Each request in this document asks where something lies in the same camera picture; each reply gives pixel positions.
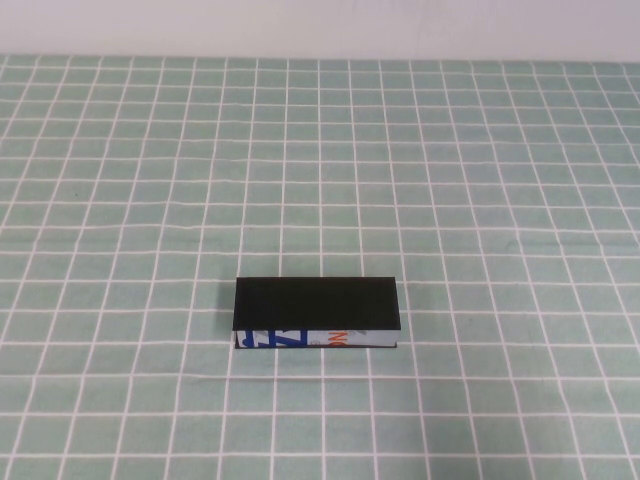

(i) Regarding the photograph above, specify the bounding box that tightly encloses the black printed glasses case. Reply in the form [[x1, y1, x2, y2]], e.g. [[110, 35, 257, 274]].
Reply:
[[231, 276, 404, 352]]

